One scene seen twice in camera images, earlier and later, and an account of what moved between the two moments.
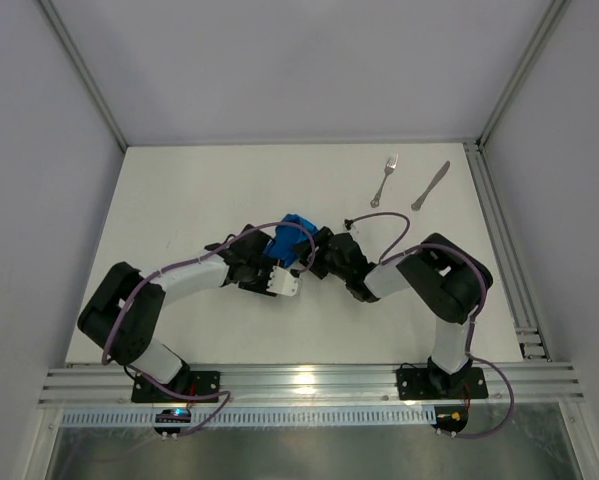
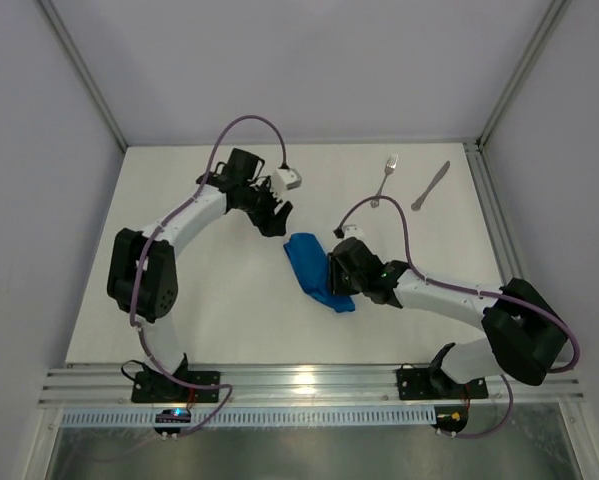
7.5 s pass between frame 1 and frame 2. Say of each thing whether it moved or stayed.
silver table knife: stayed
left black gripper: moved
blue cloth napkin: moved
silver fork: stayed
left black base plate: stayed
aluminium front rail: stayed
